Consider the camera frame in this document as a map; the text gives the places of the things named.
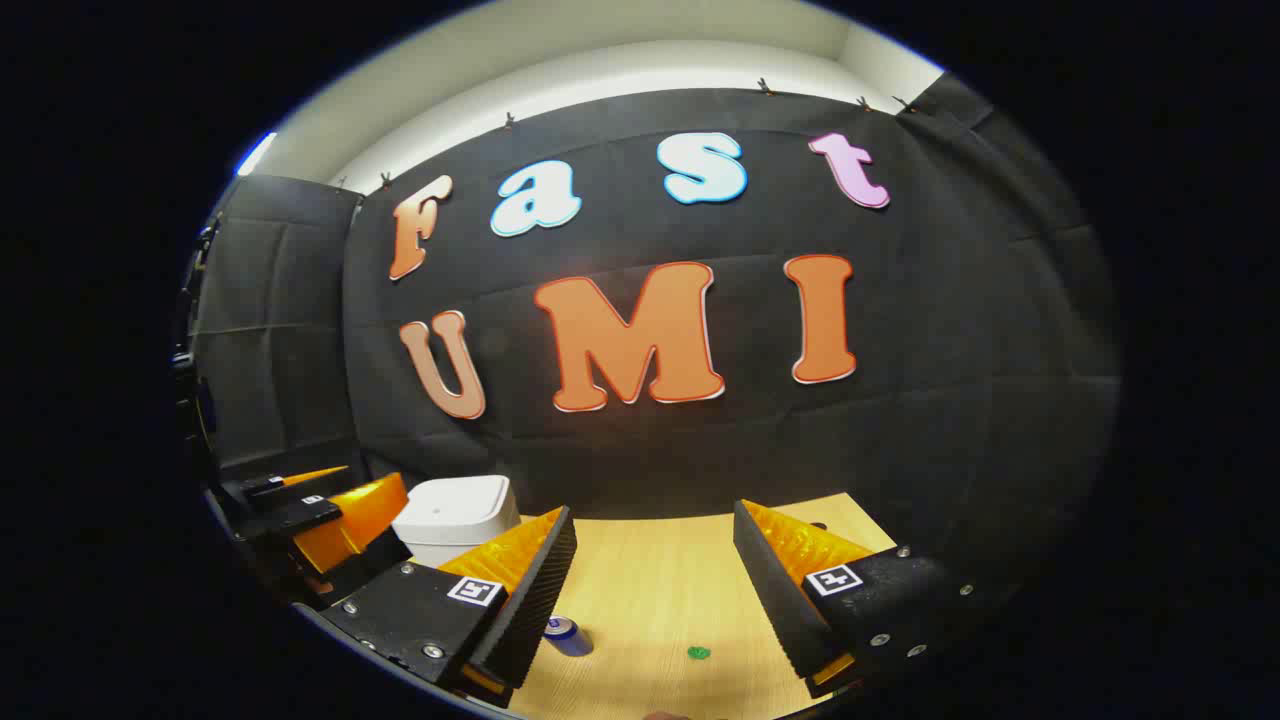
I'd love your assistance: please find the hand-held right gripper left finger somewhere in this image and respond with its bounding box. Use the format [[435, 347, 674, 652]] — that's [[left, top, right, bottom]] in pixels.
[[320, 505, 579, 709]]

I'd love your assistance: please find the row of small cloth clips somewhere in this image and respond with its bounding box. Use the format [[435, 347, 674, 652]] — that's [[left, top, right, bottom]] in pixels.
[[335, 78, 916, 191]]

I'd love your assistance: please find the blue pop can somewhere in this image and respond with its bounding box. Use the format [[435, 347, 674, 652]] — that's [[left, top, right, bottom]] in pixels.
[[545, 617, 595, 658]]

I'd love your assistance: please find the black backdrop cloth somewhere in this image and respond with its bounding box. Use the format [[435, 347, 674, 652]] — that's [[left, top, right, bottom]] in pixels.
[[180, 88, 1121, 601]]

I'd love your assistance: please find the wooden desktop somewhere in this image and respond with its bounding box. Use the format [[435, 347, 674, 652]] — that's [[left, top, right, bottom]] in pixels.
[[505, 492, 898, 720]]

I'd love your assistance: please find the white desktop garbage bin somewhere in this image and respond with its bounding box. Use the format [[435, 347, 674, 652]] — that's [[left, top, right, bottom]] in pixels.
[[392, 476, 523, 569]]

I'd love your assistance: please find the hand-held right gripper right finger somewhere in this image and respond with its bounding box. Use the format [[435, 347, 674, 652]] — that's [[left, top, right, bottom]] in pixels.
[[733, 499, 986, 701]]

